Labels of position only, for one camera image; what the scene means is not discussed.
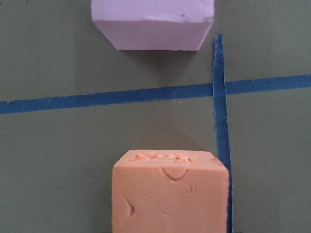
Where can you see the orange foam block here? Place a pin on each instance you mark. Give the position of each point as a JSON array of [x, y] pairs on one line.
[[169, 191]]

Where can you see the brown paper table cover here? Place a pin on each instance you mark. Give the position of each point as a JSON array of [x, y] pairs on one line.
[[71, 105]]

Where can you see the pink foam block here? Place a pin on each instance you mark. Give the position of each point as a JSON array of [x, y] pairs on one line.
[[154, 24]]

